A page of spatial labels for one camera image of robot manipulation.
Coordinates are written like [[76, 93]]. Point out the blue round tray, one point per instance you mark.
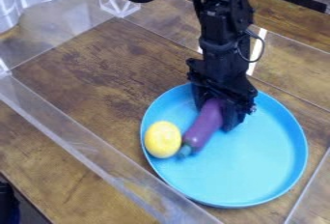
[[246, 166]]

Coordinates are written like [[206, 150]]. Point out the clear acrylic enclosure wall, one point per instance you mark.
[[92, 69]]

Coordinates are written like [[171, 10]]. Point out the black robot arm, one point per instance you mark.
[[225, 20]]

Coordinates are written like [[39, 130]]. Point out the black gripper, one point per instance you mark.
[[218, 76]]

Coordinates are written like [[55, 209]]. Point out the purple toy eggplant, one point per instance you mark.
[[206, 124]]

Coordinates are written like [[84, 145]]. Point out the yellow toy lemon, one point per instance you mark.
[[162, 139]]

